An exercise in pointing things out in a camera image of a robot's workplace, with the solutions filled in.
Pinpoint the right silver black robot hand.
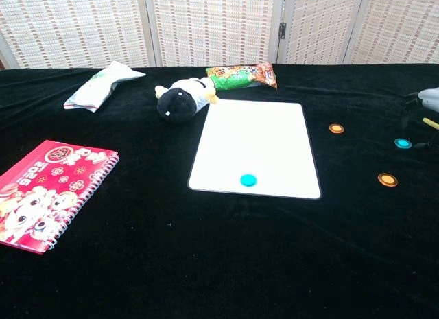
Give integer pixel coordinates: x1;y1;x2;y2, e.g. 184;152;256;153
400;86;439;152

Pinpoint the white rectangular board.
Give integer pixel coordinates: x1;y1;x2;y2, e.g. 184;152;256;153
187;99;322;200

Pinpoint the woven folding screen panel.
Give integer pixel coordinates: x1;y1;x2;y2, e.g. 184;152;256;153
143;0;285;68
0;0;154;70
276;0;366;65
344;0;439;65

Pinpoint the green and orange snack bag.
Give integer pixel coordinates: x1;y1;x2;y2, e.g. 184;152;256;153
205;62;278;91

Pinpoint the black and white plush toy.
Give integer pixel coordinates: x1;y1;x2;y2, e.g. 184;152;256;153
154;77;220;123

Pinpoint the black velvet tablecloth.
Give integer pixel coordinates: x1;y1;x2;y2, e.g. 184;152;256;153
0;62;439;319

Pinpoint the white snack bag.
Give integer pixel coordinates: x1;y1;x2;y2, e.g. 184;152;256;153
63;60;147;113

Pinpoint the red spiral-bound calendar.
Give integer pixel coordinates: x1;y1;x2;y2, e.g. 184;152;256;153
0;139;120;255

